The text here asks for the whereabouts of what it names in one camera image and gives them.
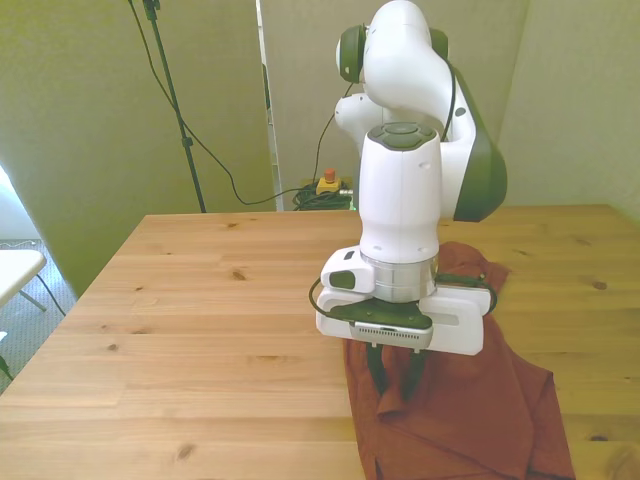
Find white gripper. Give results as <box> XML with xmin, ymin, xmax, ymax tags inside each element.
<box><xmin>314</xmin><ymin>248</ymin><xmax>490</xmax><ymax>401</ymax></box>

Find rust brown shorts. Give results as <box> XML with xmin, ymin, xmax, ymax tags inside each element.
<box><xmin>342</xmin><ymin>241</ymin><xmax>576</xmax><ymax>480</ymax></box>

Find yellow emergency stop button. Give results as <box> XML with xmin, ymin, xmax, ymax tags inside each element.
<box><xmin>315</xmin><ymin>168</ymin><xmax>342</xmax><ymax>196</ymax></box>

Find black tripod stand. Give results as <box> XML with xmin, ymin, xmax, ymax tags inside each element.
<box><xmin>127</xmin><ymin>0</ymin><xmax>209</xmax><ymax>214</ymax></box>

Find white side table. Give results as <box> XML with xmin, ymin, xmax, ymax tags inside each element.
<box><xmin>0</xmin><ymin>248</ymin><xmax>49</xmax><ymax>314</ymax></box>

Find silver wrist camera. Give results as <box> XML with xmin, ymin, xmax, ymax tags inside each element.
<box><xmin>351</xmin><ymin>321</ymin><xmax>434</xmax><ymax>350</ymax></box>

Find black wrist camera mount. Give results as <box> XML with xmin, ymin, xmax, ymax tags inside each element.
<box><xmin>329</xmin><ymin>298</ymin><xmax>432</xmax><ymax>331</ymax></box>

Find coiled black cables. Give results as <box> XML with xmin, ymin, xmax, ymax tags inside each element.
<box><xmin>291</xmin><ymin>180</ymin><xmax>356</xmax><ymax>212</ymax></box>

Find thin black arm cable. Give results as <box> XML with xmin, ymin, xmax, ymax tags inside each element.
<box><xmin>313</xmin><ymin>82</ymin><xmax>354</xmax><ymax>184</ymax></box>

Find black tripod camera cable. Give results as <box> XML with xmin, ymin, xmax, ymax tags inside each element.
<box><xmin>127</xmin><ymin>0</ymin><xmax>301</xmax><ymax>207</ymax></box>

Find black floor cable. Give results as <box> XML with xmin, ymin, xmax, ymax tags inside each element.
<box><xmin>37</xmin><ymin>272</ymin><xmax>67</xmax><ymax>317</ymax></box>

